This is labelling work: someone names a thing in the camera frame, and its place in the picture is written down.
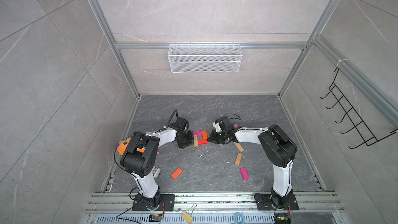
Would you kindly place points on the yellow tag with clip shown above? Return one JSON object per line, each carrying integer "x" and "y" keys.
{"x": 187, "y": 215}

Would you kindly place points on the white wire mesh basket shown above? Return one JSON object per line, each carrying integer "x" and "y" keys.
{"x": 209, "y": 58}

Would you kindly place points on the tape roll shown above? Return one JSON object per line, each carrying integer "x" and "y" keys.
{"x": 238, "y": 218}

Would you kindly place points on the black wire hook rack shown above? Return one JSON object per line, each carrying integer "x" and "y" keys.
{"x": 358, "y": 125}

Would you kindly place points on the orange block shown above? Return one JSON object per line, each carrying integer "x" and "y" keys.
{"x": 204, "y": 135}
{"x": 176, "y": 173}

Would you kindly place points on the magenta block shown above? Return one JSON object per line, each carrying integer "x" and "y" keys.
{"x": 198, "y": 133}
{"x": 244, "y": 173}

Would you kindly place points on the orange plush toy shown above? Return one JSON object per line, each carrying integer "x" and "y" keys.
{"x": 139, "y": 146}

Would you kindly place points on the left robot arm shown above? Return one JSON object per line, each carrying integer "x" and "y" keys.
{"x": 140, "y": 167}

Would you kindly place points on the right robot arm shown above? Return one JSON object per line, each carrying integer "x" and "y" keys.
{"x": 278, "y": 147}

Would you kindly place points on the red block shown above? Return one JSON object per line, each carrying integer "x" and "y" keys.
{"x": 202, "y": 142}

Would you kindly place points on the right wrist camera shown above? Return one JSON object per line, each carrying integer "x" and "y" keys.
{"x": 217, "y": 127}

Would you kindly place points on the wooden block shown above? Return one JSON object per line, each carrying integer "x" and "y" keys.
{"x": 239, "y": 147}
{"x": 238, "y": 159}
{"x": 196, "y": 141}

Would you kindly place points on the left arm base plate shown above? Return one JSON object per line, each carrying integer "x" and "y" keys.
{"x": 168, "y": 202}

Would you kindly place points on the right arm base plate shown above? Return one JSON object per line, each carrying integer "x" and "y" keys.
{"x": 269, "y": 202}

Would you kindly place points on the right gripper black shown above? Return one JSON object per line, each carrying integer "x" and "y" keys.
{"x": 213, "y": 137}

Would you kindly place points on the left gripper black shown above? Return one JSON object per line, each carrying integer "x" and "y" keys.
{"x": 190, "y": 142}

